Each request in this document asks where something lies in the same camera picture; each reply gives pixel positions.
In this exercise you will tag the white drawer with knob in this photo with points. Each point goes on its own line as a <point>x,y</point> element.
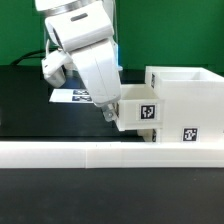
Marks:
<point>149,135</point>

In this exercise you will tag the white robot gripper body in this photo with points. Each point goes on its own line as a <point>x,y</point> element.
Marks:
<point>96,65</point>

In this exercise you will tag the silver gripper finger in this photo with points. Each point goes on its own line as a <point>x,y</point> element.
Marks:
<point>109,112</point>

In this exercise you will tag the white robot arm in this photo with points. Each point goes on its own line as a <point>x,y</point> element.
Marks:
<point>83,32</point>

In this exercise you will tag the white L-shaped fence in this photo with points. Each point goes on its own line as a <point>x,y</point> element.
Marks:
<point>60,153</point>

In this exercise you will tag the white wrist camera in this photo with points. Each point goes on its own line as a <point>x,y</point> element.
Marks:
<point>52,67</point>

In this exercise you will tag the white marker sheet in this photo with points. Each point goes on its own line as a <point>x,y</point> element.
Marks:
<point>70,96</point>

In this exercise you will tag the white drawer cabinet box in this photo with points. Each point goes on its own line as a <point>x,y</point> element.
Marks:
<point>192,100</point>

